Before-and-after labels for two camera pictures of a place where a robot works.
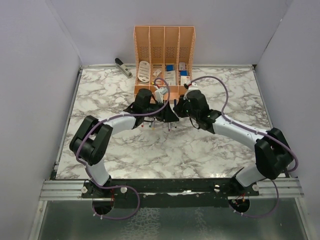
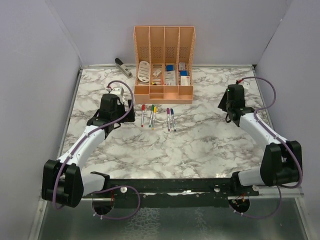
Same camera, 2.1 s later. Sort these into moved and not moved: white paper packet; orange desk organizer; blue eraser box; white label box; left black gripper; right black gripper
Moved: left black gripper; right black gripper
Not moved: orange desk organizer; white paper packet; white label box; blue eraser box
